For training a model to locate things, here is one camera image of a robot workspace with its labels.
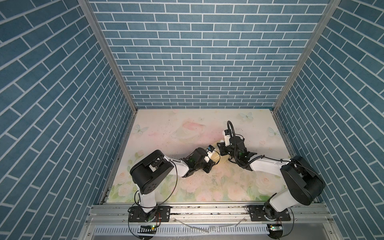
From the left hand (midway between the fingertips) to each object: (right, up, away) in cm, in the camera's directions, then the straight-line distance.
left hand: (214, 163), depth 90 cm
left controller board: (-34, -27, -18) cm, 47 cm away
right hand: (+3, +13, +1) cm, 13 cm away
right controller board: (+29, -28, -17) cm, 44 cm away
